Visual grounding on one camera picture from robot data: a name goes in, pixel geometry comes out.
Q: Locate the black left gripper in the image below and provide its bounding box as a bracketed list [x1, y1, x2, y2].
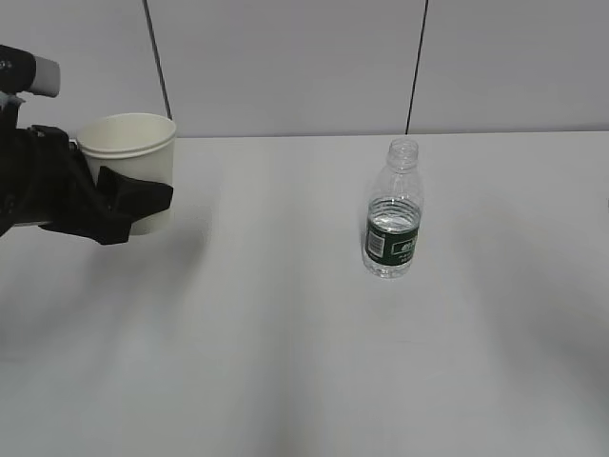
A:
[1, 126, 173, 246]

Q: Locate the white paper cup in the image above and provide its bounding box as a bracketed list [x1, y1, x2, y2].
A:
[75, 112, 179, 238]

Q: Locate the clear water bottle green label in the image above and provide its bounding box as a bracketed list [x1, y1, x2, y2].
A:
[363, 137, 424, 279]

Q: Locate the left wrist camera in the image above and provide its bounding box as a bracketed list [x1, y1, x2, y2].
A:
[0, 45, 61, 109]

